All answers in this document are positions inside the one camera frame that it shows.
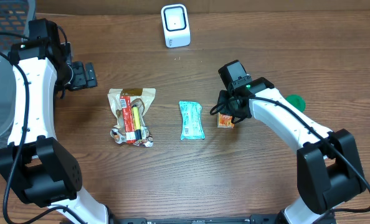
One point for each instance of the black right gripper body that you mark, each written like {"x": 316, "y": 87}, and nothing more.
{"x": 223, "y": 106}

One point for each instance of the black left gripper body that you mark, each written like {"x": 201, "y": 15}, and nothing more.
{"x": 89, "y": 74}

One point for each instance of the orange Kleenex tissue pack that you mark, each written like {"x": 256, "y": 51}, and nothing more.
{"x": 224, "y": 121}

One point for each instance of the teal tissue packet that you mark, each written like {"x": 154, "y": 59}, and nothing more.
{"x": 191, "y": 116}

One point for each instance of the green lid jar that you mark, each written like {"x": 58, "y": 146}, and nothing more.
{"x": 297, "y": 101}

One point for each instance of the beige brown snack bag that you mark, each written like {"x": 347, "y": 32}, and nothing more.
{"x": 142, "y": 98}

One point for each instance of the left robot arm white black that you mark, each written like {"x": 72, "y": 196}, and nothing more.
{"x": 36, "y": 167}

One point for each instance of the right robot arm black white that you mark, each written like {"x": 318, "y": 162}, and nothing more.
{"x": 329, "y": 169}

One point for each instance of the white barcode scanner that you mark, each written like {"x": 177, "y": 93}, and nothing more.
{"x": 175, "y": 26}

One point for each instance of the grey plastic mesh basket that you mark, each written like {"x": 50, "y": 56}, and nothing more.
{"x": 14, "y": 18}

